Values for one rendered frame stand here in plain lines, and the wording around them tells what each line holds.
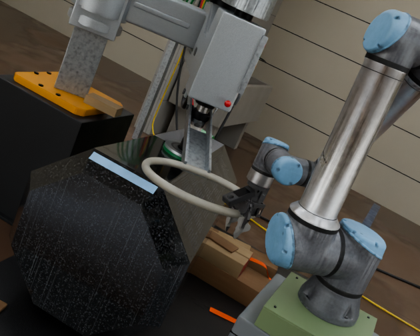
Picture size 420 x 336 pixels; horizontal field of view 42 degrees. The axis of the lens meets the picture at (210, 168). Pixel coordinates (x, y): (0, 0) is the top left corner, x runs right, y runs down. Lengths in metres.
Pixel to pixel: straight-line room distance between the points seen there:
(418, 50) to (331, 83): 5.99
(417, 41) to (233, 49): 1.23
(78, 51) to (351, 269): 2.09
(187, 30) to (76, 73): 0.67
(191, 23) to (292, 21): 4.52
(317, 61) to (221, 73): 4.99
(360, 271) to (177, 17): 1.97
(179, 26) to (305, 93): 4.51
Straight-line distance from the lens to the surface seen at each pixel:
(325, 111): 7.43
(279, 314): 1.57
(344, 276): 1.61
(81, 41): 3.15
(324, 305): 1.65
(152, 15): 3.13
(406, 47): 1.42
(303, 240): 1.49
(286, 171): 1.73
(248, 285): 3.36
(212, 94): 2.55
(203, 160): 2.41
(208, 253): 3.37
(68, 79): 3.20
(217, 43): 2.50
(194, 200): 1.85
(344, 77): 7.38
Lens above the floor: 1.64
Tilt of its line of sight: 17 degrees down
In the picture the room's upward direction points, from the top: 24 degrees clockwise
